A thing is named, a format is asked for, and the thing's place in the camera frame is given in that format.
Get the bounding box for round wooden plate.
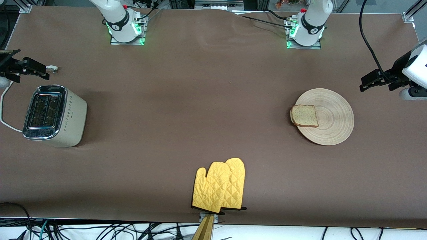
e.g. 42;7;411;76
295;88;355;146

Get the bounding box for slice of brown bread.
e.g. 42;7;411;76
290;105;319;128

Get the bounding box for cream and chrome toaster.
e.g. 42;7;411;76
23;85;88;148

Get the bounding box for brown table cover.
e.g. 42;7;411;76
0;5;427;230

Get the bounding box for yellow quilted oven mitt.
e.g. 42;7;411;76
220;157;247;211
192;162;231;214

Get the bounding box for grey metal equipment box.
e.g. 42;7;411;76
194;0;245;10

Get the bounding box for white toaster power cable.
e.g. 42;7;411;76
0;65;60;133

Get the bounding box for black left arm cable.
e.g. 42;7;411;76
359;0;387;76

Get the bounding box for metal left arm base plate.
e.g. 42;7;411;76
285;17;322;50

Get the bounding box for aluminium frame profile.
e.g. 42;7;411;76
402;0;427;23

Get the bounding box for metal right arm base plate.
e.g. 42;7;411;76
110;15;146;45

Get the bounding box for black base cable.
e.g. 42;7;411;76
238;14;294;28

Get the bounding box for teal cable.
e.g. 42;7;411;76
39;219;50;240

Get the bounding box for tangled black cables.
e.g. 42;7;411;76
0;202;200;240

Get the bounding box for small metal mount plate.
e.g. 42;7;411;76
199;212;219;224

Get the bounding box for brass coloured mount bar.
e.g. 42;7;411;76
192;214;214;240

